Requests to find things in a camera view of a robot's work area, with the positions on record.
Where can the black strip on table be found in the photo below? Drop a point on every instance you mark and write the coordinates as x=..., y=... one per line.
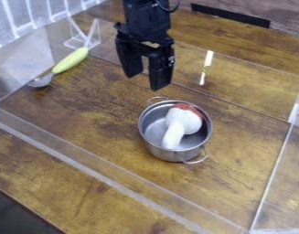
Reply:
x=231, y=15

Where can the silver metal pot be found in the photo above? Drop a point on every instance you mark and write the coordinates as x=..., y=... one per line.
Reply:
x=191, y=151

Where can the clear acrylic stand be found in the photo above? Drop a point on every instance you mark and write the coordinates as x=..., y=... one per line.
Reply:
x=80, y=39

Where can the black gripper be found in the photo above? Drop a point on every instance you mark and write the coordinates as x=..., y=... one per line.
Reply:
x=147, y=21

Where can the white red toy mushroom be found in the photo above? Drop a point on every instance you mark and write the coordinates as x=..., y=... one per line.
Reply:
x=183, y=120

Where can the green handled metal spoon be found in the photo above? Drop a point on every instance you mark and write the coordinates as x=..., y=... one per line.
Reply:
x=64, y=65

